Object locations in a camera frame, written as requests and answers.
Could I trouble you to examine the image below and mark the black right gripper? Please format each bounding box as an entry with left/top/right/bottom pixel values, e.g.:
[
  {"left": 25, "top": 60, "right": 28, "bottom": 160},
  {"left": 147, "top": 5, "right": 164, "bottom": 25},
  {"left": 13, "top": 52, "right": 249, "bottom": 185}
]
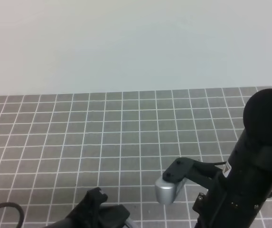
[{"left": 193, "top": 133, "right": 272, "bottom": 228}]

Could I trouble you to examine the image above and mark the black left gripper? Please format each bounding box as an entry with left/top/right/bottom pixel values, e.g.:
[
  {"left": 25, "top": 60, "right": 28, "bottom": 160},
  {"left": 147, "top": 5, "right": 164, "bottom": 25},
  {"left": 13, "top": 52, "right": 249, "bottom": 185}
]
[{"left": 47, "top": 187, "right": 130, "bottom": 228}]

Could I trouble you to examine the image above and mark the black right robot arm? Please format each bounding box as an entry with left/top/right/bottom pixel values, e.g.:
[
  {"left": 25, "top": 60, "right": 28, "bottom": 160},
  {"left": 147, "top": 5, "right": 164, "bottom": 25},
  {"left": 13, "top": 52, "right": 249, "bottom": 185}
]
[{"left": 193, "top": 88, "right": 272, "bottom": 228}]

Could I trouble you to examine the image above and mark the black left camera cable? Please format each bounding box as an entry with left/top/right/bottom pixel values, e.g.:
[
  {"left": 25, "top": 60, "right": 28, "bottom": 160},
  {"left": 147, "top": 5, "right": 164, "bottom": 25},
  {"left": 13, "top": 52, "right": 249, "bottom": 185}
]
[{"left": 0, "top": 201, "right": 25, "bottom": 228}]

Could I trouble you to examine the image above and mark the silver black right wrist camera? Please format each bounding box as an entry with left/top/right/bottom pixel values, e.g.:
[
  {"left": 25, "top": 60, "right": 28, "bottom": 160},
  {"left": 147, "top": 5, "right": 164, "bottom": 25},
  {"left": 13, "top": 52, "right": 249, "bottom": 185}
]
[{"left": 154, "top": 157, "right": 198, "bottom": 205}]

